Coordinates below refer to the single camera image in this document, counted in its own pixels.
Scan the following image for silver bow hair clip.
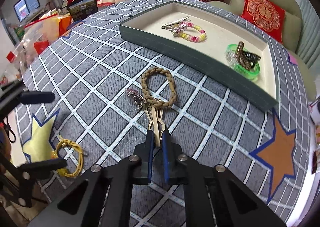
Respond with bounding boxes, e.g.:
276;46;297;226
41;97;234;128
172;24;188;38

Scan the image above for pale green curtain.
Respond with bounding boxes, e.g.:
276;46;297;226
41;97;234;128
298;0;320;68

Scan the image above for black printed box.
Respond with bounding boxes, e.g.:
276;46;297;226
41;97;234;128
67;0;99;22

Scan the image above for pink yellow bead bracelet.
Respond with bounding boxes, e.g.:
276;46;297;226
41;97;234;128
175;23;207;43

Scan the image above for brown spiral hair tie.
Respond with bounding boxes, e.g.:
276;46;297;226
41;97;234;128
234;41;251;70

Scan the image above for green plastic bangle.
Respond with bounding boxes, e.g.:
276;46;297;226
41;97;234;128
226;43;261;81

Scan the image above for red embroidered cushion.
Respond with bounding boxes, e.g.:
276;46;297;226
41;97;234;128
240;0;287;44

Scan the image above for green armchair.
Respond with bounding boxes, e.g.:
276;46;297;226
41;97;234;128
208;0;317;101

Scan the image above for silver metal hair clip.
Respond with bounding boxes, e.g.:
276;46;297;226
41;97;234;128
162;16;191;29

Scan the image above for orange gift bag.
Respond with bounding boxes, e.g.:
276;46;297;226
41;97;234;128
24;14;73;43

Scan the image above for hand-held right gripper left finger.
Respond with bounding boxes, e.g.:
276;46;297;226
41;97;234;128
27;131;154;227

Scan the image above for yellow cord bracelet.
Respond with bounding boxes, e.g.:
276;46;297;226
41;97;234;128
53;139;85;179

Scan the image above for brown braided bracelet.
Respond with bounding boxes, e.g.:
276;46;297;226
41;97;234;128
140;66;178;110

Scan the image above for black hair claw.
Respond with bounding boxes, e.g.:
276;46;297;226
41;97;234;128
244;50;261;64

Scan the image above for grey-green jewelry tray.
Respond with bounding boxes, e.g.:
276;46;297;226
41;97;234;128
118;0;279;111

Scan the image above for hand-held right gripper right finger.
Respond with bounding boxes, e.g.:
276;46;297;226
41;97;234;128
162;131;287;227

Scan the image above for silver pink charm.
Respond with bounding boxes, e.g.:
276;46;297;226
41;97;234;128
126;88;147;113

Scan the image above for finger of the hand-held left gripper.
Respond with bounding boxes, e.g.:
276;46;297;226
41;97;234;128
0;79;55;120
0;158;67;208

